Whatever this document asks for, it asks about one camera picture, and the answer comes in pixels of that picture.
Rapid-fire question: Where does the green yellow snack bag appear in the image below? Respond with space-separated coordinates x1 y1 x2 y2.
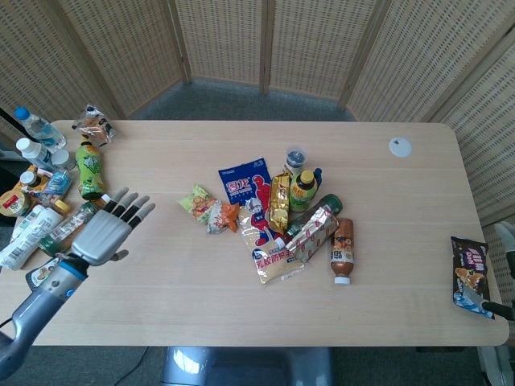
177 183 221 226

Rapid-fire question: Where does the dark lid plastic cup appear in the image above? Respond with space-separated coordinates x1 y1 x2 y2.
284 145 309 178

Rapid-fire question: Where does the woven bamboo screen panel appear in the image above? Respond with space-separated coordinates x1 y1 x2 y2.
167 0 270 94
340 0 515 122
260 0 388 101
0 0 126 140
428 34 515 228
51 0 193 118

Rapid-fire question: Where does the blue latex gloves bag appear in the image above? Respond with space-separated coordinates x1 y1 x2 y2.
217 157 308 285

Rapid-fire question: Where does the green cap labelled bottle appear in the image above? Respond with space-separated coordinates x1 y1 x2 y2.
38 200 102 258

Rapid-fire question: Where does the clear orange snack bag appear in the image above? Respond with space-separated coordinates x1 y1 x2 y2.
71 104 115 148

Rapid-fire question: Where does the dark right robot hand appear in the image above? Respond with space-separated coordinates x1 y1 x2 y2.
468 289 515 322

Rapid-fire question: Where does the light blue snack packet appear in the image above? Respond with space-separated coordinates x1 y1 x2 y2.
39 170 74 199

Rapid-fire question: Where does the green tea bottle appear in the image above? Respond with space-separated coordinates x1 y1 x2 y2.
75 135 106 201

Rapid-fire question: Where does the small brown jar white cap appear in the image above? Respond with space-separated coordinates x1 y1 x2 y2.
19 170 43 191

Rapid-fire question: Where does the brown sauce bottle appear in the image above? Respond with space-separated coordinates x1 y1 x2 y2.
329 217 356 286

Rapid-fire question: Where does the white tube package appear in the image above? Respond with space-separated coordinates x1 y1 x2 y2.
0 224 50 271
10 204 65 244

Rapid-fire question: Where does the peanut print snack packet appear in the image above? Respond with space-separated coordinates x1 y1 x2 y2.
25 257 62 291

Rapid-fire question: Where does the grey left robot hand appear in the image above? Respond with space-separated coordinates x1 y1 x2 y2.
71 187 157 267

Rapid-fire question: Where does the orange and white snack packet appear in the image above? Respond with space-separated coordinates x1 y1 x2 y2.
206 199 241 236

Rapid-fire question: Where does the white cap water bottle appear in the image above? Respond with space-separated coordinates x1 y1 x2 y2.
15 138 58 173

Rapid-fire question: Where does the black floor cable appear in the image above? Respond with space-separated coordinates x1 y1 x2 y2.
120 346 150 386

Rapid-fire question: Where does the gold snack packet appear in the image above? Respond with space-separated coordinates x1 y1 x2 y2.
267 170 292 236

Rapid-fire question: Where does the silver foil snack packet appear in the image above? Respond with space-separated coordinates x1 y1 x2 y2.
286 205 340 265

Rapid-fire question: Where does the blue cap water bottle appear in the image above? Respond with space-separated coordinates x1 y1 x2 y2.
14 105 68 151

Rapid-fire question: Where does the dark purple snack packet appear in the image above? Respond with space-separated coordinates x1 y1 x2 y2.
450 236 496 321

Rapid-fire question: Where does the white round cable grommet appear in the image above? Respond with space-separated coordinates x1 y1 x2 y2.
388 137 413 158

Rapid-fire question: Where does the black pole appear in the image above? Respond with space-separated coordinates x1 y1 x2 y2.
0 106 26 137

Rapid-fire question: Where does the dark green glass bottle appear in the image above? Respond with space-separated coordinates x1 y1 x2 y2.
284 193 344 239

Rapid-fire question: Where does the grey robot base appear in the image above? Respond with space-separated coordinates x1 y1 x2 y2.
159 346 336 386

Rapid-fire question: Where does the small clear plastic bottle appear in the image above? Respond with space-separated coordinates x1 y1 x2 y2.
51 149 78 172

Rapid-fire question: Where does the yellow cap green drink bottle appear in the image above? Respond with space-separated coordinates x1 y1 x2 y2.
288 169 319 214

